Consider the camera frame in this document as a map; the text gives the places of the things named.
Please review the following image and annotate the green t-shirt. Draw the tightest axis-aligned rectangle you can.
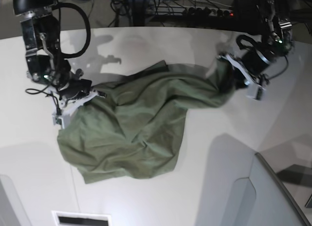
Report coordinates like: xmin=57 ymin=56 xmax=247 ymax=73
xmin=57 ymin=59 xmax=235 ymax=184

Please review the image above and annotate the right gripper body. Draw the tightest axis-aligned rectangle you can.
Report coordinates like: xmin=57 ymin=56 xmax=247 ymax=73
xmin=47 ymin=69 xmax=107 ymax=129

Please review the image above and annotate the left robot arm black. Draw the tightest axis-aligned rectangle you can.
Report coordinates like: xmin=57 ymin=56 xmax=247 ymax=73
xmin=219 ymin=0 xmax=293 ymax=100

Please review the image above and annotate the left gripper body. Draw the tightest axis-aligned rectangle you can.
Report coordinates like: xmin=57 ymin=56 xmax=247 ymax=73
xmin=218 ymin=49 xmax=271 ymax=100

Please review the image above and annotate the black power strip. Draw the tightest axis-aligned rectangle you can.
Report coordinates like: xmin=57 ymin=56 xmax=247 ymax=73
xmin=182 ymin=7 xmax=234 ymax=18

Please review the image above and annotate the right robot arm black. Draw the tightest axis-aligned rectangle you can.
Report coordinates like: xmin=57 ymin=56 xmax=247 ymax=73
xmin=13 ymin=0 xmax=101 ymax=129

